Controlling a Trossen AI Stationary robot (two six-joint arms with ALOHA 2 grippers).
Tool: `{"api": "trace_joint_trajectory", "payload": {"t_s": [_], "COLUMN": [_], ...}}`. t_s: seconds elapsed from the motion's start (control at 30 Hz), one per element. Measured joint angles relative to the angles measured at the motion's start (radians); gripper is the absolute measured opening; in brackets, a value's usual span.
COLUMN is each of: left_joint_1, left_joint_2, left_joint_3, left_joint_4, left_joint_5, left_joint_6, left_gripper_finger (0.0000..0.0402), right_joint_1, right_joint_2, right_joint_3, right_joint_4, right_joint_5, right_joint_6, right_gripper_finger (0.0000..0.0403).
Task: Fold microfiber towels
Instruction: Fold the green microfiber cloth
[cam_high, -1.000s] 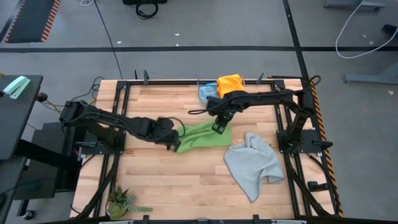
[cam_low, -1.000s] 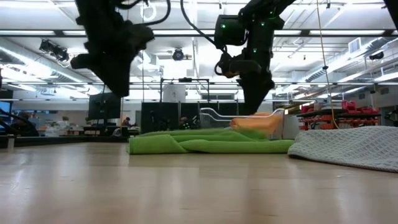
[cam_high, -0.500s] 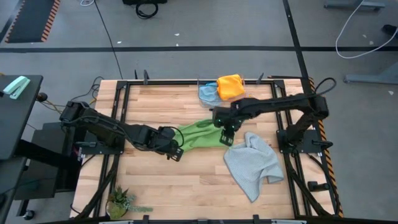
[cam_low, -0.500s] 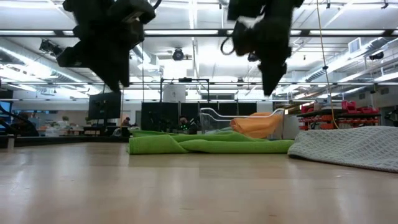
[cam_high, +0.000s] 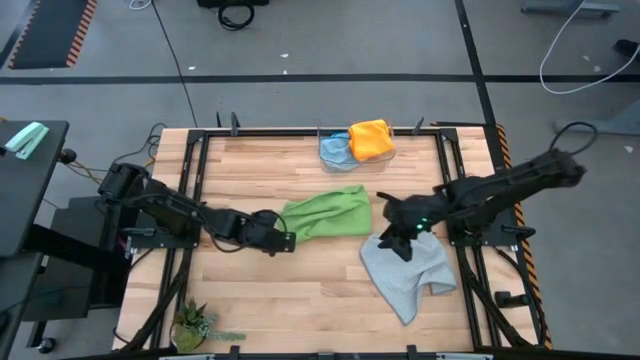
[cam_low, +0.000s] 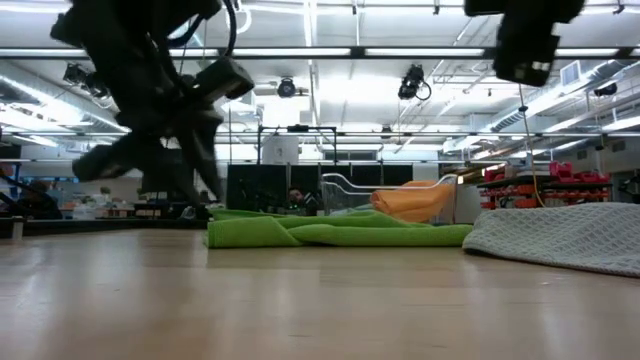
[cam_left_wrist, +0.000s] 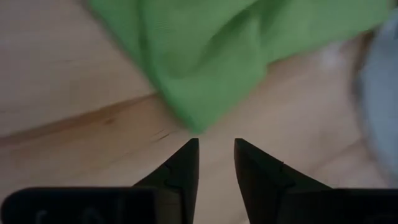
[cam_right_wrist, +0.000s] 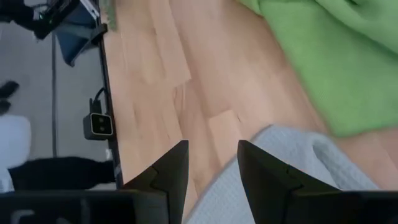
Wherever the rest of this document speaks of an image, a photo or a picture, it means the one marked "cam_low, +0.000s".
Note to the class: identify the black metal rack frame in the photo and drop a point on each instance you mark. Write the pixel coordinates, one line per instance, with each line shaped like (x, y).
(297, 129)

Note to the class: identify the black partition panels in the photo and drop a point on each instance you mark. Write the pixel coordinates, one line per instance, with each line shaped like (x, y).
(255, 185)

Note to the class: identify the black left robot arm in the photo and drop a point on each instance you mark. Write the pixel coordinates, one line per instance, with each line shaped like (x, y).
(125, 50)

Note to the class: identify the orange microfiber towel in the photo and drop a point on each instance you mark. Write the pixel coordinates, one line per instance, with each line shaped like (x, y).
(415, 202)

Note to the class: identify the green microfiber towel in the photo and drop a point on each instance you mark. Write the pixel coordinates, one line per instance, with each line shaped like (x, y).
(350, 232)

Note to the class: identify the round black ceiling fixture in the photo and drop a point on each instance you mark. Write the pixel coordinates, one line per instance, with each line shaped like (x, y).
(286, 88)

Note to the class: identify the black metal table frame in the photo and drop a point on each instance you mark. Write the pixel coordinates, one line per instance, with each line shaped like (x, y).
(100, 226)

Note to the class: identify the grey microfiber towel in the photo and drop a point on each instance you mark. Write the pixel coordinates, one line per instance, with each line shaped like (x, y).
(560, 235)

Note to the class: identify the red storage bins shelf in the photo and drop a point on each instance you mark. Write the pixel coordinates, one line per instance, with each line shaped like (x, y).
(580, 177)

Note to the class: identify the black monitor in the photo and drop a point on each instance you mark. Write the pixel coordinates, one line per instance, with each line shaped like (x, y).
(160, 172)

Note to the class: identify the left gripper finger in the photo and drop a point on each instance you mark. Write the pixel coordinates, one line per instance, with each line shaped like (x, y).
(107, 160)
(202, 160)

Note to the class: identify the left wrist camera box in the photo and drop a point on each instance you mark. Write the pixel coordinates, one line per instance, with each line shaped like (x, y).
(225, 77)

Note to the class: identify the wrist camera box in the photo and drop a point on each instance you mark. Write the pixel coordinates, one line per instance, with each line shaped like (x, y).
(225, 77)
(525, 50)

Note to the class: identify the silver ventilation duct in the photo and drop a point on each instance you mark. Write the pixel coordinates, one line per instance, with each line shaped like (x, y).
(45, 107)
(565, 100)

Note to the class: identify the white box appliance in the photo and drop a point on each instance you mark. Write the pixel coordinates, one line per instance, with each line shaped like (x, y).
(280, 150)

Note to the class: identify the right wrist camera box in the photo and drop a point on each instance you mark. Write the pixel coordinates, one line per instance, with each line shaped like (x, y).
(525, 50)

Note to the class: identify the person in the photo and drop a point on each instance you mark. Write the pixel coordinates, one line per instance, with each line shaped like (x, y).
(296, 197)
(105, 195)
(37, 202)

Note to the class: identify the clear plastic bin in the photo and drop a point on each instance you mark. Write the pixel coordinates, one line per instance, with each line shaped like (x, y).
(345, 192)

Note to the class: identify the black overhead beam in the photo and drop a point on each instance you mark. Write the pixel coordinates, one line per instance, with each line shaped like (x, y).
(357, 52)

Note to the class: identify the black ceiling dome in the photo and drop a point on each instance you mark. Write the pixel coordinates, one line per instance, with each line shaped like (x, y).
(605, 90)

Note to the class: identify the black ceiling-mounted device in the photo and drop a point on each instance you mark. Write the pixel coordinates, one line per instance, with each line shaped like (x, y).
(72, 74)
(411, 82)

